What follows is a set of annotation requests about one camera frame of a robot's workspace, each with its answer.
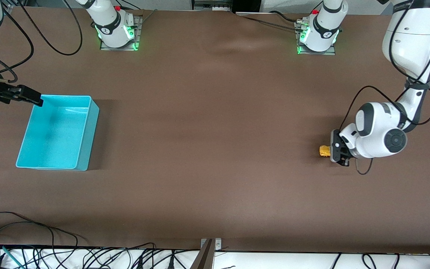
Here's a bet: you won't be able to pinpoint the tangled black cables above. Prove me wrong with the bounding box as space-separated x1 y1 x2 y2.
0 235 200 269

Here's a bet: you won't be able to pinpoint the grey metal bracket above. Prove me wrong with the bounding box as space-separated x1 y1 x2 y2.
200 238 222 251

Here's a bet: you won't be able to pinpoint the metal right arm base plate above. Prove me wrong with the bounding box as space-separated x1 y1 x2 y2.
100 15 143 51

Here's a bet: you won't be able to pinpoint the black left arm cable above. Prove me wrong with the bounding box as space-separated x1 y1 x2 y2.
339 7 430 176

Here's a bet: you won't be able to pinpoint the teal pen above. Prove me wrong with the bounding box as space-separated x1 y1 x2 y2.
1 246 23 269

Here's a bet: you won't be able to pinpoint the grey metal rack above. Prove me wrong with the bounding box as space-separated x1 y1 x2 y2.
192 0 224 11

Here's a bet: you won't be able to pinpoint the black looping cable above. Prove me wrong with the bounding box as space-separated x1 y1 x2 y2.
15 0 83 56

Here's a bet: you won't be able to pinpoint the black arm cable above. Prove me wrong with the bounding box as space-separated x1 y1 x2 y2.
0 9 35 73
339 7 430 176

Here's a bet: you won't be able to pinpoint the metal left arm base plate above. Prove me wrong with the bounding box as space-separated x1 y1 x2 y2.
295 21 337 56

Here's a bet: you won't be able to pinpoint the black cable bundle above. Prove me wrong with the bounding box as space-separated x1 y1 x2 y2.
236 10 307 31

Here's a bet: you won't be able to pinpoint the brown table cover mat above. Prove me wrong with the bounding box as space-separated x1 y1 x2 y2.
0 6 430 255

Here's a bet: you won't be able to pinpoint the dark metal bar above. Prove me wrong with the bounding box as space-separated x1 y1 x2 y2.
190 239 215 269

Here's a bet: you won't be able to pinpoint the turquoise plastic bin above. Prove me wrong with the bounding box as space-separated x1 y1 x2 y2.
15 95 100 171

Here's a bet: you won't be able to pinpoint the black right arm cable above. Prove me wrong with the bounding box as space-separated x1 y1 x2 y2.
0 9 35 73

